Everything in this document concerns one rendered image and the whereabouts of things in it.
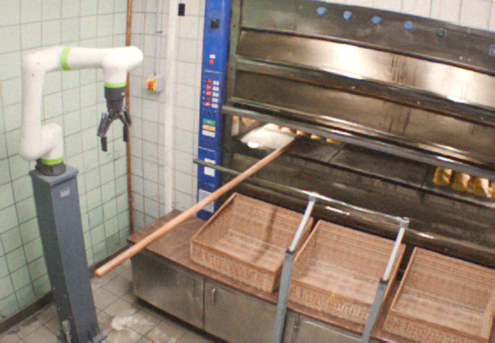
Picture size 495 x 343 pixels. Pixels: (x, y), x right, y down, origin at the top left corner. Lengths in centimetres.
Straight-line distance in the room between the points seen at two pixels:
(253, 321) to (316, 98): 130
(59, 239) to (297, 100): 151
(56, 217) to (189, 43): 135
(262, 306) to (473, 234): 124
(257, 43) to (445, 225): 148
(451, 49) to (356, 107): 62
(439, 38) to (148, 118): 201
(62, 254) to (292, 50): 169
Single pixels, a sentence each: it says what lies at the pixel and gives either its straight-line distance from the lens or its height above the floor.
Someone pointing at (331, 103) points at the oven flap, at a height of 154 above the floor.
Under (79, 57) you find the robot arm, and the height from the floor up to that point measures 181.
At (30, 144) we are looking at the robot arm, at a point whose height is 142.
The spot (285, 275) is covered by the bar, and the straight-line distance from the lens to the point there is 223.
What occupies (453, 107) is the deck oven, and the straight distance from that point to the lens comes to 234.
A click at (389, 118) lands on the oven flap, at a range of 240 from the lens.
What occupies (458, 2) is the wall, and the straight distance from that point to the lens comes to 229.
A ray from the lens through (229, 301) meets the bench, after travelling 262.
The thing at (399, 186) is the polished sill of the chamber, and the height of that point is 117.
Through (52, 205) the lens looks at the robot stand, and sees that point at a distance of 234.
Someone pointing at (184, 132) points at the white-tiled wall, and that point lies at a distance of 302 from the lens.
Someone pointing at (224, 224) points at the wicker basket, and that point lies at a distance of 290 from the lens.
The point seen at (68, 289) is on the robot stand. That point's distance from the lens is 264.
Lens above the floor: 213
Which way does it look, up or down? 22 degrees down
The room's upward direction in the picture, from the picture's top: 4 degrees clockwise
